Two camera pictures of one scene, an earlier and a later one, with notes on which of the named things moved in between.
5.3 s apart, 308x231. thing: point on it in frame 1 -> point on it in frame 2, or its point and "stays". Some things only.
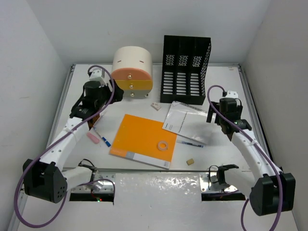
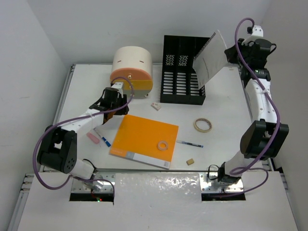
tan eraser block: (190, 161) stays
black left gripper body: (106, 96) -> (120, 102)
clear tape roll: (162, 145) stays
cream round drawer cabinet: (132, 69) stays
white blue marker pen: (107, 142) stays
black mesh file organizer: (184, 61) stays
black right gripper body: (218, 119) -> (246, 49)
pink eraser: (93, 137) stays
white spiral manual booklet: (189, 121) -> (211, 59)
